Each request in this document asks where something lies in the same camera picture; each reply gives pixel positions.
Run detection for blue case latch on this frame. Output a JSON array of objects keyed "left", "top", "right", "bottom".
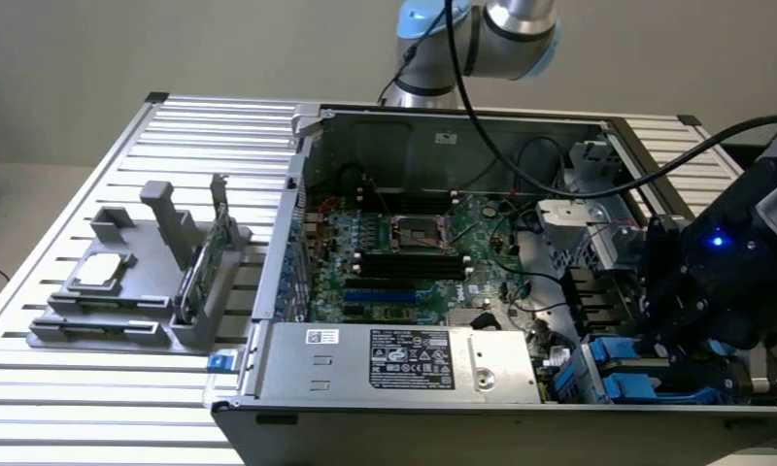
[{"left": 205, "top": 350, "right": 238, "bottom": 374}]

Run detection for silver power supply unit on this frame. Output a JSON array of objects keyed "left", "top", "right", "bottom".
[{"left": 240, "top": 321, "right": 545, "bottom": 408}]

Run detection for open black PC case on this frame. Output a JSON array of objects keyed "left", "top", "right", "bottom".
[{"left": 209, "top": 103, "right": 777, "bottom": 466}]

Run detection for black RAM slots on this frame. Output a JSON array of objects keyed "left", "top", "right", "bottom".
[{"left": 353, "top": 249, "right": 476, "bottom": 282}]

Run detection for green motherboard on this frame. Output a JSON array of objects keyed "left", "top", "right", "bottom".
[{"left": 296, "top": 191, "right": 562, "bottom": 332}]

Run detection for blue expansion slot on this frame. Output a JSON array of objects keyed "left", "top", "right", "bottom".
[{"left": 342, "top": 289, "right": 424, "bottom": 303}]

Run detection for green RAM stick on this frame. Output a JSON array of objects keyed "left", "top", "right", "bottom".
[
  {"left": 55, "top": 295, "right": 169, "bottom": 308},
  {"left": 35, "top": 325, "right": 160, "bottom": 338}
]

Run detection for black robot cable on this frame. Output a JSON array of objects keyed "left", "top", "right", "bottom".
[{"left": 376, "top": 0, "right": 777, "bottom": 199}]

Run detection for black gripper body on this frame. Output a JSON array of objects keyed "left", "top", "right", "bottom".
[{"left": 676, "top": 157, "right": 777, "bottom": 351}]

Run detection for grey parts rack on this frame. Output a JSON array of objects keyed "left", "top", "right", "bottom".
[{"left": 26, "top": 179, "right": 254, "bottom": 356}]

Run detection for disk with blue carrier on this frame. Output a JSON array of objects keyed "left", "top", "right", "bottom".
[{"left": 553, "top": 333, "right": 720, "bottom": 406}]

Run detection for green graphics card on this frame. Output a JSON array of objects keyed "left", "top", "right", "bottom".
[{"left": 170, "top": 173, "right": 236, "bottom": 325}]

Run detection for CPU socket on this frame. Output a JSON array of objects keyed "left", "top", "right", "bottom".
[{"left": 388, "top": 212, "right": 460, "bottom": 254}]

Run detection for silver chipset heatsink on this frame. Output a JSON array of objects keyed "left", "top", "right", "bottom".
[{"left": 446, "top": 307, "right": 501, "bottom": 329}]

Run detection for silver metal disk bay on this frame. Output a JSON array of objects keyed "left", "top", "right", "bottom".
[{"left": 533, "top": 197, "right": 646, "bottom": 274}]

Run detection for silver CPU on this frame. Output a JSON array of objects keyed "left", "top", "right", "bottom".
[{"left": 76, "top": 253, "right": 122, "bottom": 286}]

